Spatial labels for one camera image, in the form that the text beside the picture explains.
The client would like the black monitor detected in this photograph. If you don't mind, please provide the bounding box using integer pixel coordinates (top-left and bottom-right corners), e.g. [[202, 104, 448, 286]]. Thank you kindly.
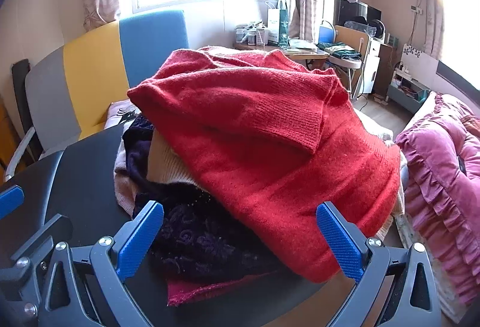
[[334, 0, 382, 28]]

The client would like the grey blue storage box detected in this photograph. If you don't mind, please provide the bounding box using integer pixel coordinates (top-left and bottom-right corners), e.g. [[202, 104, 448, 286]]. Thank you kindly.
[[388, 80, 430, 114]]

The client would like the blue chair back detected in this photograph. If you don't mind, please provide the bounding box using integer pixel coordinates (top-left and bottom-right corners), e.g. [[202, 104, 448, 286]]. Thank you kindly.
[[319, 20, 338, 46]]

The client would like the green folded cloth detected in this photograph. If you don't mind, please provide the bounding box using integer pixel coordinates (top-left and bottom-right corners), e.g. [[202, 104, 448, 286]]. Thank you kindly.
[[319, 42, 362, 61]]

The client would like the dark headboard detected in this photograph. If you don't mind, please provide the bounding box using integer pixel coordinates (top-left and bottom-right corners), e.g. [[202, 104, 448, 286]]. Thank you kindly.
[[437, 61, 480, 95]]

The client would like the grey yellow blue sofa chair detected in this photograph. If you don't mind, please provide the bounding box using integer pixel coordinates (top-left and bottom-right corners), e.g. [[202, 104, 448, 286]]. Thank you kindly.
[[5, 10, 190, 181]]

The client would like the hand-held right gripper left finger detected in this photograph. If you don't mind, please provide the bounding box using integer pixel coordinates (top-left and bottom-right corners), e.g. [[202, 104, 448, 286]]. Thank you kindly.
[[37, 200, 166, 327]]

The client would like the group of small bottles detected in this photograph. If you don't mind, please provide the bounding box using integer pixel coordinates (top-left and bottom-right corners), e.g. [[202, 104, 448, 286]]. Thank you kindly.
[[235, 22, 269, 46]]

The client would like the dark purple lace garment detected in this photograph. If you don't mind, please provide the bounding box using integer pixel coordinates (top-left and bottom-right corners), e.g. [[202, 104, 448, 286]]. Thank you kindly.
[[123, 113, 286, 281]]

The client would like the pale pink knit garment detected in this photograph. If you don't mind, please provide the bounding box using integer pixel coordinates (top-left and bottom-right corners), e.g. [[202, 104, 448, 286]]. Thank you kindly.
[[113, 140, 151, 217]]

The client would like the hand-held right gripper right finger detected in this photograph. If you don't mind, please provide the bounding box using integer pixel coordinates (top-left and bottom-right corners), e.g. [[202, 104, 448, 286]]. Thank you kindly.
[[316, 201, 445, 327]]

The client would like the wooden desk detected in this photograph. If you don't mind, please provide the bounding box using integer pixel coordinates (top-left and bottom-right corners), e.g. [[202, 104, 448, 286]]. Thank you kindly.
[[232, 40, 331, 61]]

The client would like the white floral board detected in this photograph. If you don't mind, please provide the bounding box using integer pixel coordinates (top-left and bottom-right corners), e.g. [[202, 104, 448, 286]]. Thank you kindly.
[[399, 44, 439, 88]]

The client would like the pink printed cushion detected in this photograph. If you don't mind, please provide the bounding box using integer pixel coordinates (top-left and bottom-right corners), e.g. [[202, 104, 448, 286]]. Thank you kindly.
[[104, 100, 140, 133]]

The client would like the wooden chair back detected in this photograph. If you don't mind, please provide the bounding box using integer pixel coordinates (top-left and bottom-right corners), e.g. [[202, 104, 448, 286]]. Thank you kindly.
[[334, 25, 370, 50]]

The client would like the white folding stool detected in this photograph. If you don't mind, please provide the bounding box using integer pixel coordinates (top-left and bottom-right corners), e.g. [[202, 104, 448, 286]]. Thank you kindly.
[[330, 56, 366, 100]]

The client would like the white green paper bag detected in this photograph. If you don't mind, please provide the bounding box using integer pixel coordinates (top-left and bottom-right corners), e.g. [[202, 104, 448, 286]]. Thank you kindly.
[[267, 1, 290, 47]]

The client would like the red knit sweater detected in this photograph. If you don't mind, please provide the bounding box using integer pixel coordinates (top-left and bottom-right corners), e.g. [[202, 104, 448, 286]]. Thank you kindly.
[[127, 48, 402, 308]]

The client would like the small bright window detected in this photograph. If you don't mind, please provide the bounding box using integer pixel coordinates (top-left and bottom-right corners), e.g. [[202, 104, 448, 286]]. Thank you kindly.
[[439, 0, 480, 69]]

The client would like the white cabinet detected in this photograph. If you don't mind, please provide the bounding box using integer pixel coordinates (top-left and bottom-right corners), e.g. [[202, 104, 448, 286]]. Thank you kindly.
[[362, 37, 392, 95]]

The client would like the beige knit sweater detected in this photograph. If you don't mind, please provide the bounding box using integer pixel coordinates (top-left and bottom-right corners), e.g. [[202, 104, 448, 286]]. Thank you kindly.
[[146, 132, 203, 187]]

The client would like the pink ruffled quilt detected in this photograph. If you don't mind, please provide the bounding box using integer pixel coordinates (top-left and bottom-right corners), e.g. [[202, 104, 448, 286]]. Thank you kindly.
[[395, 91, 480, 307]]

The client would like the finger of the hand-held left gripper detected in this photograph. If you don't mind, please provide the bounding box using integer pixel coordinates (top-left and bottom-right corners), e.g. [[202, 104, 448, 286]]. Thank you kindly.
[[0, 214, 74, 316], [0, 185, 25, 220]]

